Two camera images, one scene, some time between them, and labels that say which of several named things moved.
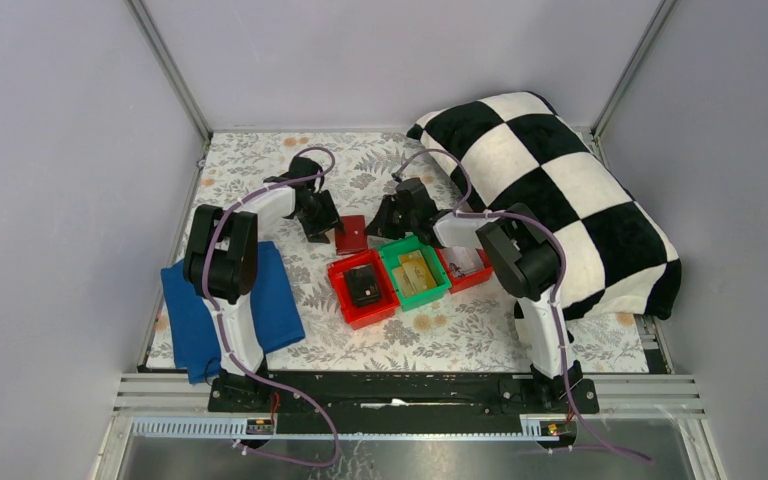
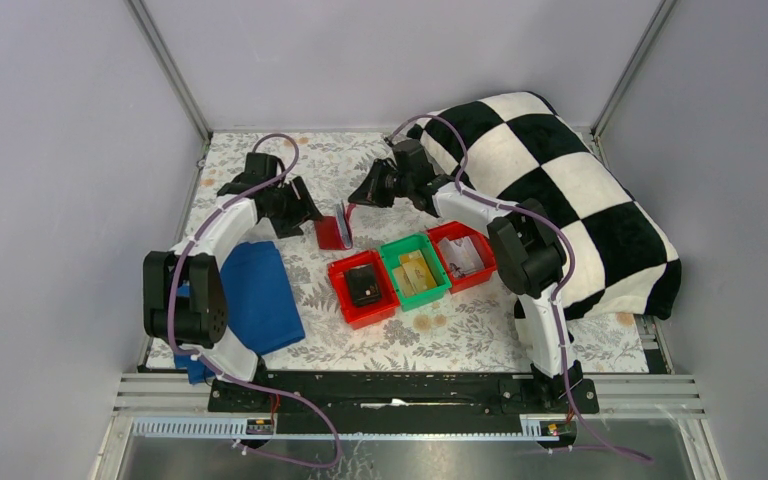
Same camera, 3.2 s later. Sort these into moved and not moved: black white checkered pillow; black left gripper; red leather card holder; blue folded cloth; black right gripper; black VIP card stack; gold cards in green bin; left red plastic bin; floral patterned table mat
Moved: red leather card holder; black right gripper; black left gripper
Not moved: black VIP card stack; blue folded cloth; gold cards in green bin; floral patterned table mat; black white checkered pillow; left red plastic bin
